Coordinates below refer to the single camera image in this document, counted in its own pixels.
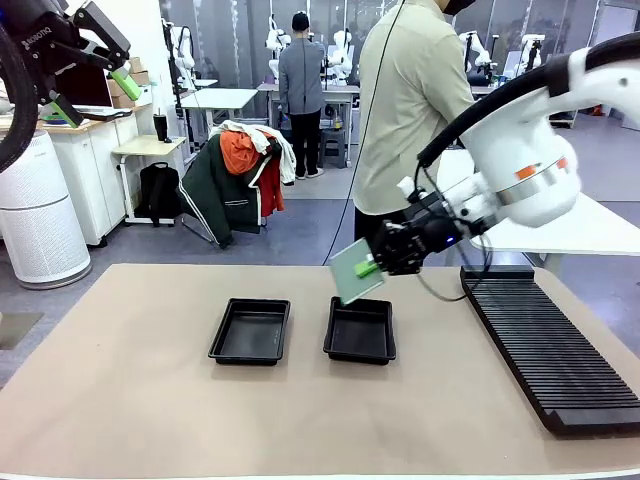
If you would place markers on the cardboard box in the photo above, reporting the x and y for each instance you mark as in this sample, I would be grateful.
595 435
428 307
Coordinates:
122 101
136 65
141 78
116 87

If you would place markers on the white air purifier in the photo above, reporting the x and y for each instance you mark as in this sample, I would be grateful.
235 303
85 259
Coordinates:
40 225

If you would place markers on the black slotted board rack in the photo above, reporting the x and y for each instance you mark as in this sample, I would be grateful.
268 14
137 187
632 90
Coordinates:
540 350

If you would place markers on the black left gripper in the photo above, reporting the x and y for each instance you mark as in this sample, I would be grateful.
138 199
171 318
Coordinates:
45 40

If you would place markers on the green circuit board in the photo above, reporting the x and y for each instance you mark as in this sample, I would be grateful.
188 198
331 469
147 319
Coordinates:
347 277

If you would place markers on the white storage box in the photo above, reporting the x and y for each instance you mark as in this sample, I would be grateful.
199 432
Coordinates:
143 96

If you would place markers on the red garment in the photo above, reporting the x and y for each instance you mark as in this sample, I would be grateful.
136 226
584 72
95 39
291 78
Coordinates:
270 190

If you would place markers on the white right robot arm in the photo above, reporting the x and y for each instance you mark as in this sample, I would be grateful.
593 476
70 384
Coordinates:
530 165

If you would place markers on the small beige side table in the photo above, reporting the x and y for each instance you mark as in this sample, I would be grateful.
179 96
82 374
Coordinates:
145 146

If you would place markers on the black tumbler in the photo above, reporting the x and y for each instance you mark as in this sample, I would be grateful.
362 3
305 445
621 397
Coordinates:
161 127

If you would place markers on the orange garment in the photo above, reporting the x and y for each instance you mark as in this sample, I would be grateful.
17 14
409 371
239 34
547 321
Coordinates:
240 150

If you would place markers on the person in grey jacket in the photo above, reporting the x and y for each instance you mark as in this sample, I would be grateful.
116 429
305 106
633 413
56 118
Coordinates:
301 80

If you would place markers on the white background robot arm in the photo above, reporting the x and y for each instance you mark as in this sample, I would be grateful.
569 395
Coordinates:
341 55
477 50
275 45
530 52
182 50

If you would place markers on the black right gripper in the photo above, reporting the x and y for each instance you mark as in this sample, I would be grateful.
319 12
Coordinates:
415 240

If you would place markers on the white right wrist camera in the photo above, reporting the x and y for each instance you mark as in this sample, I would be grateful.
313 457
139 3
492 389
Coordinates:
411 187

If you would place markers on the white work table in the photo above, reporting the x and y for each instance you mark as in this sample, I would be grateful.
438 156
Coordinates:
220 97

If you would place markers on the white wood-topped desk cabinet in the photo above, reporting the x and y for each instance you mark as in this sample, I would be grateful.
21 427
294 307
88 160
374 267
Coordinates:
95 165

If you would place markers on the black ESD tray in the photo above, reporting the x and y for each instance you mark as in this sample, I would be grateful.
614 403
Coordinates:
250 332
360 332

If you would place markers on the dark laptop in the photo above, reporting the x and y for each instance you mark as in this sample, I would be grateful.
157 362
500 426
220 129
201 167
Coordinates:
102 114

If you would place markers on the person in beige shirt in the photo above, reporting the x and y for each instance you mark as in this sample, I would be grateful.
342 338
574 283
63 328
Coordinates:
400 125

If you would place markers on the black computer monitor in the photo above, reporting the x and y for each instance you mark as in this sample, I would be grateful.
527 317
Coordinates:
87 90

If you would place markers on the dark green jacket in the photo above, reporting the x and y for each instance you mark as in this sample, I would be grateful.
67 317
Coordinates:
220 190

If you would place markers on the white garment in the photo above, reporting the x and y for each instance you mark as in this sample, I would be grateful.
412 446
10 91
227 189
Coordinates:
286 160

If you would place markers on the green plate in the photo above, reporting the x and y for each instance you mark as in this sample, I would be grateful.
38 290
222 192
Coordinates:
50 120

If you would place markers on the black backpack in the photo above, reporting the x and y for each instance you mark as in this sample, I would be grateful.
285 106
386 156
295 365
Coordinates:
160 192

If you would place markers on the grey plastic stool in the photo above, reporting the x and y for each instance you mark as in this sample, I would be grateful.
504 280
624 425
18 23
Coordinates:
332 150

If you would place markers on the white robot workbench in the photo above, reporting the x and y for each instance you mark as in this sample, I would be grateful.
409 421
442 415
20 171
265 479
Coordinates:
342 92

